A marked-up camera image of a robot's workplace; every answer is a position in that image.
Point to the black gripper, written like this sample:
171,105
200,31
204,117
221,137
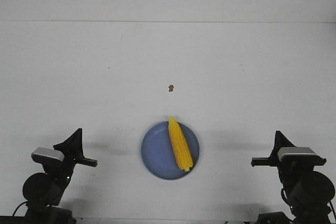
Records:
291,166
62,171

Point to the blue round plate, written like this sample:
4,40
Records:
157,153

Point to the yellow corn cob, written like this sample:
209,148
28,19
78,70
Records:
180,146

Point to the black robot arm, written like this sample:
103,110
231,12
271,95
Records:
307,192
43,191

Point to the small brown table stain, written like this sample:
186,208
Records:
171,88

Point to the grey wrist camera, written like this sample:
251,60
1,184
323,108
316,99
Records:
285,152
43,155

